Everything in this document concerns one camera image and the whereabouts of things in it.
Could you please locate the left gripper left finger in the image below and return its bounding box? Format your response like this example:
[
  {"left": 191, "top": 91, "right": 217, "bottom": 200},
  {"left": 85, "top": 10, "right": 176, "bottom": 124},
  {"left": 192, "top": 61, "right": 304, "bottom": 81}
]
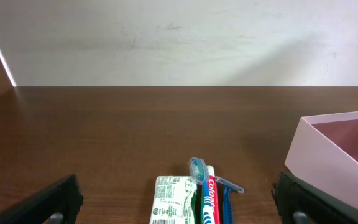
[{"left": 0, "top": 174, "right": 84, "bottom": 224}]

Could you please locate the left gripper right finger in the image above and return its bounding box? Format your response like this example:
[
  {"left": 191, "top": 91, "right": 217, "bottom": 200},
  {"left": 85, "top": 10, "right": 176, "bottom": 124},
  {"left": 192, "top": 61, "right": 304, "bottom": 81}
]
[{"left": 272, "top": 172, "right": 358, "bottom": 224}]

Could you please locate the white square cardboard box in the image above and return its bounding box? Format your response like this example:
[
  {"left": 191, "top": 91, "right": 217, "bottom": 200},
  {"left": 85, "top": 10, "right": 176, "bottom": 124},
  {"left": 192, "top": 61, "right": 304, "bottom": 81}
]
[{"left": 285, "top": 111, "right": 358, "bottom": 209}]

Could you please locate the blue disposable razor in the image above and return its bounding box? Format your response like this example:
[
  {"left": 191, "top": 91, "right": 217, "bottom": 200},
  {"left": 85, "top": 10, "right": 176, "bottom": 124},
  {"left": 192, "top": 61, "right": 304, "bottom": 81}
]
[{"left": 216, "top": 176, "right": 244, "bottom": 224}]

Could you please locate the red white Colgate toothpaste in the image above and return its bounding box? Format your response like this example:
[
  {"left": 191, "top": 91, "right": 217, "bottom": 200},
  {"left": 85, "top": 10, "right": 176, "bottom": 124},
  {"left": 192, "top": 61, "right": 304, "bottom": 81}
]
[{"left": 206, "top": 165, "right": 221, "bottom": 224}]

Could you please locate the blue green toothbrush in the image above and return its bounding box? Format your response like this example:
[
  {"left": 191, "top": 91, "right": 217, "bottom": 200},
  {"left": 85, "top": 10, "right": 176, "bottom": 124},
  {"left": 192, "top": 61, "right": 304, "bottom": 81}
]
[{"left": 189, "top": 157, "right": 216, "bottom": 224}]

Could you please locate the white green soap packet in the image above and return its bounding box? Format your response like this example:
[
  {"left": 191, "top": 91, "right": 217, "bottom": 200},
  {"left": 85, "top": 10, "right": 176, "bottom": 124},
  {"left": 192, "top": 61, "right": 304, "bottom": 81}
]
[{"left": 149, "top": 176, "right": 197, "bottom": 224}]

